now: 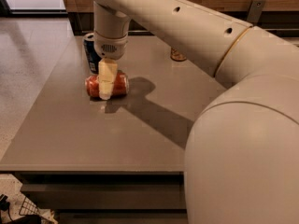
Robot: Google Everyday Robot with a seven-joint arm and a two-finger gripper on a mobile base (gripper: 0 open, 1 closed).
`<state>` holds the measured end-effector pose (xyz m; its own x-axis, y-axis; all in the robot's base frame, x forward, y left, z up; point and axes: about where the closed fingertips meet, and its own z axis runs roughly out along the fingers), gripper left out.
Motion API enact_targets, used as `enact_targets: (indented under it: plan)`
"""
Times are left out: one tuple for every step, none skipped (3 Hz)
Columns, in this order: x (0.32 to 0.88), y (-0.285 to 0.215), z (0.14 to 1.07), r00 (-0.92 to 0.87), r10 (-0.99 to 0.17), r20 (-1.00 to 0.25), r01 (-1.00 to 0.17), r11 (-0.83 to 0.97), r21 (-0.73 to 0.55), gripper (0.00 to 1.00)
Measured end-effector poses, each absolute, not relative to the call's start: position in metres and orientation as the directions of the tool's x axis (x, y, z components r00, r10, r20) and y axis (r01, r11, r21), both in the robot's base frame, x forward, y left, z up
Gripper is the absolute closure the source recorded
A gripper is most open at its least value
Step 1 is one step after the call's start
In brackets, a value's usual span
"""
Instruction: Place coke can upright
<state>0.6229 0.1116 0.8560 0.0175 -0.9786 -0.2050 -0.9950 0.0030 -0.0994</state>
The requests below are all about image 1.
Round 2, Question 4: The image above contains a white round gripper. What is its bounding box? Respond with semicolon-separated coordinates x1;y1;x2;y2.
94;31;128;100

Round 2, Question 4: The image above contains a red Coca-Cola can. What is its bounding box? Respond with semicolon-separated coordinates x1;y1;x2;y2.
85;70;129;98

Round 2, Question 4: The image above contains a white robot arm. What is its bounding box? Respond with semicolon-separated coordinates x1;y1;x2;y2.
93;0;299;224

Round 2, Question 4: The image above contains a blue Pepsi can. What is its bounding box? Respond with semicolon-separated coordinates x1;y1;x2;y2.
83;33;101;74

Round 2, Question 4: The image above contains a gold brown drink can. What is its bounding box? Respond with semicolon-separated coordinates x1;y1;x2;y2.
170;48;187;62

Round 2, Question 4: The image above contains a grey cabinet with drawers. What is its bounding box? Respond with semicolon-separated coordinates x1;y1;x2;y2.
1;36;224;224

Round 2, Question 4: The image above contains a right metal bracket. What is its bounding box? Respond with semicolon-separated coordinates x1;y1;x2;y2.
246;0;266;24

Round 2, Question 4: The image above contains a black wire basket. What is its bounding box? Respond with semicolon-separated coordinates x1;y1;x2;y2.
0;193;43;224

